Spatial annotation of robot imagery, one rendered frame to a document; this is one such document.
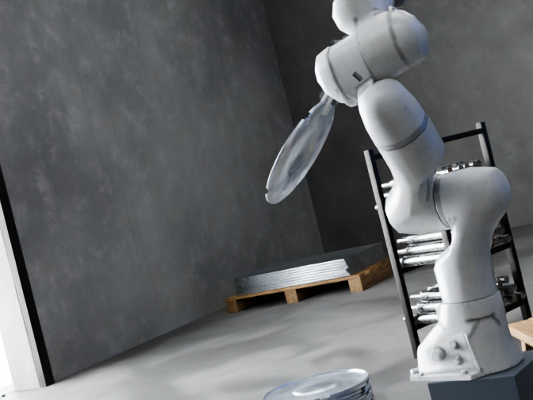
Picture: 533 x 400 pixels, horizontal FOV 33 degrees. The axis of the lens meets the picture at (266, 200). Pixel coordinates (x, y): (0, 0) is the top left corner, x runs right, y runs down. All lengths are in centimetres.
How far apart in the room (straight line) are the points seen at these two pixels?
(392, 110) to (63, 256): 493
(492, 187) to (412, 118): 21
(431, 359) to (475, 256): 23
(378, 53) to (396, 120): 12
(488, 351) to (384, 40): 62
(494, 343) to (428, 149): 39
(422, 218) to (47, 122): 499
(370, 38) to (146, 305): 546
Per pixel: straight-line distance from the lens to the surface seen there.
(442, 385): 182
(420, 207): 178
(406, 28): 166
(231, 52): 881
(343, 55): 169
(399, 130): 165
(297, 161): 225
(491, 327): 180
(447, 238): 386
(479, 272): 179
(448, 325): 182
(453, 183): 176
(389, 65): 167
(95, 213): 672
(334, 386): 246
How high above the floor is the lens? 89
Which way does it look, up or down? 1 degrees down
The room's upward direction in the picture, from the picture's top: 14 degrees counter-clockwise
